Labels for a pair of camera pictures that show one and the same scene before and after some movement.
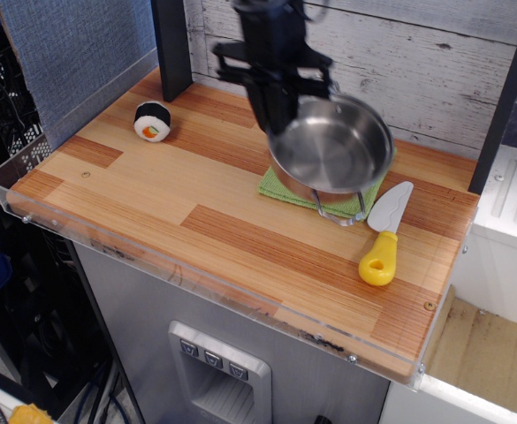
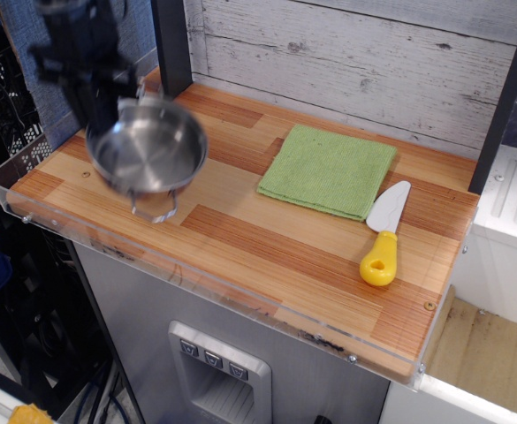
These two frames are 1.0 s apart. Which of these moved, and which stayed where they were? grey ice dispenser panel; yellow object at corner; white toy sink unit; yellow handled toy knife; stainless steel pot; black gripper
Moved: stainless steel pot; black gripper
Stayed: white toy sink unit; yellow object at corner; grey ice dispenser panel; yellow handled toy knife
